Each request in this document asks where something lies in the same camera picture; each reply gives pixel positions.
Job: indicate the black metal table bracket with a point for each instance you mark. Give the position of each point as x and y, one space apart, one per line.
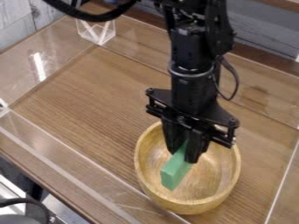
43 210

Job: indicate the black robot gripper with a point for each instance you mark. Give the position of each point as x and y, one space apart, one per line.
191 114

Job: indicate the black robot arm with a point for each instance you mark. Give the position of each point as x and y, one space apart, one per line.
200 34

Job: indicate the brown wooden bowl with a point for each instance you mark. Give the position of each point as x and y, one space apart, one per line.
207 183

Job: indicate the green rectangular block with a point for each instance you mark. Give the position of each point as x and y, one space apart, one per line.
175 169

